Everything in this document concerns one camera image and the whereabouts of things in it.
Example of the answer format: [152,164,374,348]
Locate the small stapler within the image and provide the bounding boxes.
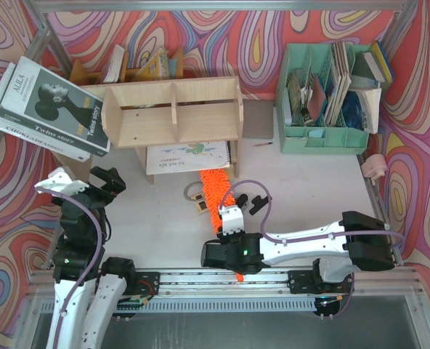
[235,193,248,209]

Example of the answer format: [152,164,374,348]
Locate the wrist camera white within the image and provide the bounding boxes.
[219,205,244,236]
[34,167,89,196]

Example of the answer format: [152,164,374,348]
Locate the orange microfiber duster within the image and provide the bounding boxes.
[199,168,246,283]

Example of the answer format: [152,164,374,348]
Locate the mint green desk organizer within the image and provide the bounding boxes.
[275,44,369,155]

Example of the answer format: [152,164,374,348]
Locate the yellow book in rack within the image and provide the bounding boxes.
[132,47,170,81]

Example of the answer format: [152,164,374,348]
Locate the red brown booklet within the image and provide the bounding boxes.
[307,74,328,122]

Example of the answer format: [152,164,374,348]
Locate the grey notebook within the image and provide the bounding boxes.
[243,100,274,139]

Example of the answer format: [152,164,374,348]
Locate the blue yellow book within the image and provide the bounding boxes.
[370,41,394,85]

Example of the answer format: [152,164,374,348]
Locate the white book under magazine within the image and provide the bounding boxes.
[0,63,90,162]

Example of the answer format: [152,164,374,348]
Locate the pink pig figurine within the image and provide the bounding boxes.
[361,153,387,185]

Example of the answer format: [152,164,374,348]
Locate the small pencil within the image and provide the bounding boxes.
[253,142,273,147]

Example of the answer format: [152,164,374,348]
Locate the small beige box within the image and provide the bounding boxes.
[191,193,208,214]

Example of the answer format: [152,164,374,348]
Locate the grey book on organizer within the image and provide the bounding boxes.
[351,52,386,83]

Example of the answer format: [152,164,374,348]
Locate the white book in rack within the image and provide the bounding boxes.
[101,44,125,84]

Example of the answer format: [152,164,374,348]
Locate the spiral sketchbook with frog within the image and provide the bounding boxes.
[146,141,231,175]

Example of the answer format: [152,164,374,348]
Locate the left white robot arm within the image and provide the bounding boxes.
[35,167,135,348]

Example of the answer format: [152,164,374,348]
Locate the large Twins story magazine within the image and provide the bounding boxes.
[0,56,110,157]

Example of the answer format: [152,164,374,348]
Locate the blue patterned book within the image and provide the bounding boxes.
[341,91,363,131]

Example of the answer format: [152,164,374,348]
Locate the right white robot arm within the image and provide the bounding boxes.
[200,211,395,285]

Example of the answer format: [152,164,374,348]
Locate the white open book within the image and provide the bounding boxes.
[356,87,381,134]

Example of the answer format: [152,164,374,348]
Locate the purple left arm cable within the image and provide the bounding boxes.
[44,190,105,346]

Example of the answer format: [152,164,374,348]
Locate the black clip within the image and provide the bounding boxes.
[249,195,272,215]

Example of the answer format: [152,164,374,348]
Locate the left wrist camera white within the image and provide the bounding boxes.
[34,167,89,196]

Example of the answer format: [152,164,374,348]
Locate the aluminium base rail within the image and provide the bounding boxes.
[28,268,423,318]

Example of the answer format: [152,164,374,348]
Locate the light wooden bookshelf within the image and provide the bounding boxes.
[84,76,244,176]

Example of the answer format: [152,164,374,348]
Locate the tape roll ring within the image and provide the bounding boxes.
[184,181,203,201]

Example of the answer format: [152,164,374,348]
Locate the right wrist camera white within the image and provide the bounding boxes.
[219,205,244,236]

